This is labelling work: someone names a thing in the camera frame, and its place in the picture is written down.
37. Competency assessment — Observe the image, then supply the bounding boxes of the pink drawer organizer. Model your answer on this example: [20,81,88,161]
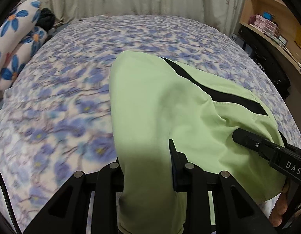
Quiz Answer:
[249,15,280,37]

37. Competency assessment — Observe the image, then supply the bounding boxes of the purple floral fleece blanket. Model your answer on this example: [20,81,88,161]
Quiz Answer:
[0,15,301,234]

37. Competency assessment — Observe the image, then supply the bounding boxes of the wooden shelf desk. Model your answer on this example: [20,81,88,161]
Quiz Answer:
[238,0,301,78]

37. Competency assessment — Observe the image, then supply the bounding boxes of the rolled blue flower quilt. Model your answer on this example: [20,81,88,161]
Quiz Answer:
[0,0,49,89]

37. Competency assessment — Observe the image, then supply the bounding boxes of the black bundled cloth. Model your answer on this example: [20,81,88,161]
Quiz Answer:
[40,7,56,30]

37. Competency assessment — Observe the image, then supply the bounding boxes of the black white-printed garment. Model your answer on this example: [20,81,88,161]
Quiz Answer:
[238,24,291,100]

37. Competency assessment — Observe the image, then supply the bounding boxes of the person's right hand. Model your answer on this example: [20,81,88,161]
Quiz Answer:
[270,183,290,227]

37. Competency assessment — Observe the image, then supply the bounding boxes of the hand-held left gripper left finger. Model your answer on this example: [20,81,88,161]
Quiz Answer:
[24,162,125,234]

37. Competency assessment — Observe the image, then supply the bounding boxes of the green and black hooded jacket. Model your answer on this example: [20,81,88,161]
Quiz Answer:
[109,50,288,234]

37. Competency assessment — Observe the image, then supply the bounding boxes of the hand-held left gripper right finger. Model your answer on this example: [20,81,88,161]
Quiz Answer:
[169,139,273,234]

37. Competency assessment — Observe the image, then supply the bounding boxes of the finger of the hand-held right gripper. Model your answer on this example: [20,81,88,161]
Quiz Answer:
[232,129,287,161]

